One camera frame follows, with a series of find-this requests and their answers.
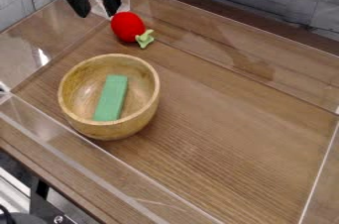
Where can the red plush fruit green stem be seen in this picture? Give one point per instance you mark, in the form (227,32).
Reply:
(130,29)

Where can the light wooden bowl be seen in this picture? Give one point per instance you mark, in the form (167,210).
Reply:
(81,88)

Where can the green rectangular block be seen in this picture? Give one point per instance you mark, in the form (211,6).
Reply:
(111,98)

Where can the clear acrylic tray walls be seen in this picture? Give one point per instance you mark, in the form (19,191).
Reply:
(241,149)

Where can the black table leg frame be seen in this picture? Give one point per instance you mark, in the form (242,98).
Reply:
(50,206)

